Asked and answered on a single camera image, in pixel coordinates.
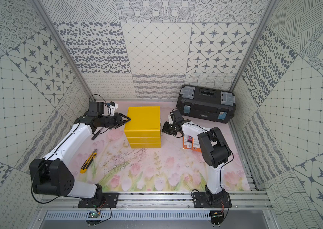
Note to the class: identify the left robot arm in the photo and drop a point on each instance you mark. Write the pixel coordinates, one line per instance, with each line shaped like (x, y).
(51, 174)

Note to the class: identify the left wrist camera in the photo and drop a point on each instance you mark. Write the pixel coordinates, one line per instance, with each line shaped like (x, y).
(102, 109)

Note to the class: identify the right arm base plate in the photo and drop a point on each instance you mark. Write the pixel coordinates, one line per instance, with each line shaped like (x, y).
(208, 200)

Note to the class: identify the yellow drawer cabinet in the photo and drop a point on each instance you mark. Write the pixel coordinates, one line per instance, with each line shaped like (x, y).
(144, 128)

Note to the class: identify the pink flower seed bag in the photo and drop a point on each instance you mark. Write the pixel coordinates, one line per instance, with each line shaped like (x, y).
(190, 141)

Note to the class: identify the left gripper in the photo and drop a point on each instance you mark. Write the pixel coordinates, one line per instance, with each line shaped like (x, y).
(114, 120)

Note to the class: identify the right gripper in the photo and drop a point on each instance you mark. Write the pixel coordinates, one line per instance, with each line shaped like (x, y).
(165, 130)

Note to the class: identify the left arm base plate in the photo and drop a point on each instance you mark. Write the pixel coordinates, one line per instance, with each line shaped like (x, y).
(108, 199)

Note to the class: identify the yellow utility knife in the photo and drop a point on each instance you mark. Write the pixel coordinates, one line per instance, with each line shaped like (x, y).
(88, 162)

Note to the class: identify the orange white seed bag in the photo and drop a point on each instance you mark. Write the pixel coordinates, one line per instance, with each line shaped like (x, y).
(196, 145)

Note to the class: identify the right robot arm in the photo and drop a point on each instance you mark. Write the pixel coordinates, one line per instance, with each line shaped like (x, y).
(213, 146)

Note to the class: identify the aluminium mounting rail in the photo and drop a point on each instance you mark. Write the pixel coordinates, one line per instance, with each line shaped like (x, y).
(166, 200)

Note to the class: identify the black toolbox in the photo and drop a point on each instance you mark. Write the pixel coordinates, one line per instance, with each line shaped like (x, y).
(206, 103)

